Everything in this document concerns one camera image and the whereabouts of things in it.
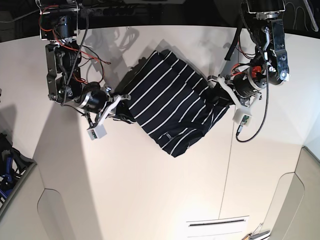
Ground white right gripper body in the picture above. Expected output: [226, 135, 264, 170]
[94, 94, 131, 125]

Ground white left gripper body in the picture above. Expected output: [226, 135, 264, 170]
[207, 75, 262, 113]

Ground navy white striped T-shirt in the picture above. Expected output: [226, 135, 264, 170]
[122, 50, 230, 158]

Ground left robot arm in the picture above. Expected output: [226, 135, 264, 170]
[222, 0, 290, 107]

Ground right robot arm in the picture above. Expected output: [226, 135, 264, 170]
[35, 0, 135, 127]

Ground black metal ruler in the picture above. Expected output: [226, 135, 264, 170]
[187, 218, 246, 226]

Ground tools at table edge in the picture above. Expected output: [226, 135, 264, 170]
[242, 223, 271, 240]

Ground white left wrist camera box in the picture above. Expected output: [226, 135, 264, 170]
[232, 107, 252, 126]

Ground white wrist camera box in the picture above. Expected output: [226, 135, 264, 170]
[232, 107, 252, 126]
[87, 125, 107, 140]

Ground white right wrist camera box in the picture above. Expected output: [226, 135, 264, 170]
[87, 125, 107, 140]

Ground white cable loop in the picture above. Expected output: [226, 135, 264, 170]
[284, 1, 318, 32]

